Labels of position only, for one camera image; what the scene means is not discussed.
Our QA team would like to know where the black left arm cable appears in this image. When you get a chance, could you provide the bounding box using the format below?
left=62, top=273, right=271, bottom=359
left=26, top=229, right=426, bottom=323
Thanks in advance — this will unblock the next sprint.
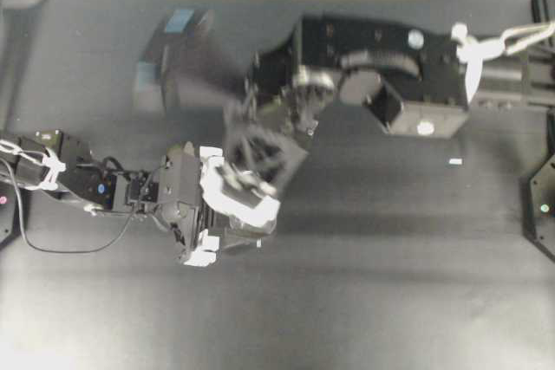
left=0, top=157, right=148, bottom=255

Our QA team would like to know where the white right arm cable bundle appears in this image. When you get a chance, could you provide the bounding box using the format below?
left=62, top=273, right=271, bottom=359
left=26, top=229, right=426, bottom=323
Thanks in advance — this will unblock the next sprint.
left=450, top=21, right=555, bottom=102

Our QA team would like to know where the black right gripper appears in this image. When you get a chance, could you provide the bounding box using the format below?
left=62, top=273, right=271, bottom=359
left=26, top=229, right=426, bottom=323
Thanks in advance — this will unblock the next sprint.
left=223, top=40, right=338, bottom=188

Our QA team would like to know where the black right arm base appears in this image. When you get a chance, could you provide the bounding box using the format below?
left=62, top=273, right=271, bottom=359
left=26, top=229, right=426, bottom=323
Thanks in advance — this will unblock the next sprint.
left=524, top=108, right=554, bottom=263

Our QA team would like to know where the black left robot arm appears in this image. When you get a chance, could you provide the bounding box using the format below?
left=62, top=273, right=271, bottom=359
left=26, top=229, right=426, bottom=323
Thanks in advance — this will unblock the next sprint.
left=1, top=130, right=279, bottom=267

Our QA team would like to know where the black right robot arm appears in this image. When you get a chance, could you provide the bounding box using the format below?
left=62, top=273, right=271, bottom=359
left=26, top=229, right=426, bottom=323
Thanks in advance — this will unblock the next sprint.
left=223, top=15, right=469, bottom=195

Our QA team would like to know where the clear plastic bottle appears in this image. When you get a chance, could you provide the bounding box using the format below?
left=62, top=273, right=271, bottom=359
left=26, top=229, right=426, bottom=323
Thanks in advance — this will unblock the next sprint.
left=224, top=171, right=281, bottom=234

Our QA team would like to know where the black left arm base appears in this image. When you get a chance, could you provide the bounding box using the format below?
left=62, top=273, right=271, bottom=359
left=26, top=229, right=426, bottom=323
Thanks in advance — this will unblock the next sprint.
left=1, top=183, right=27, bottom=251

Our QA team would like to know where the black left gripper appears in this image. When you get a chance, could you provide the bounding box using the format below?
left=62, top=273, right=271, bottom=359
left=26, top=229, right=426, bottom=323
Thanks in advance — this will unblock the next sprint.
left=155, top=142, right=280, bottom=267

